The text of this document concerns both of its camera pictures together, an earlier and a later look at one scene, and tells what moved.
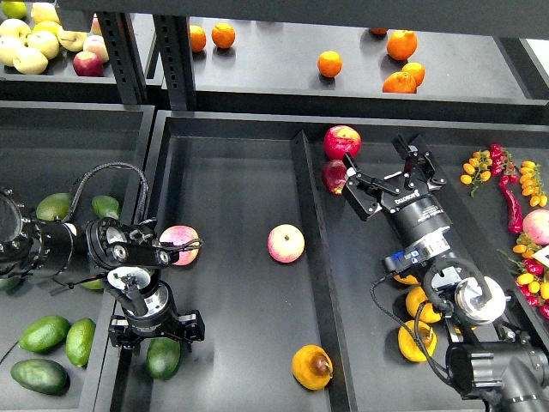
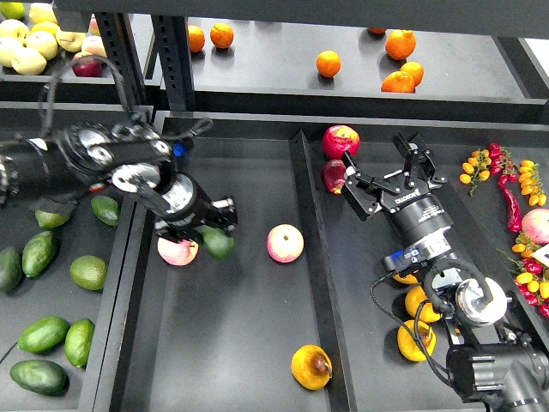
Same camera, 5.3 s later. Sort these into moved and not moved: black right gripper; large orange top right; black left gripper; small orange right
Moved: black left gripper
Not moved: black right gripper; large orange top right; small orange right
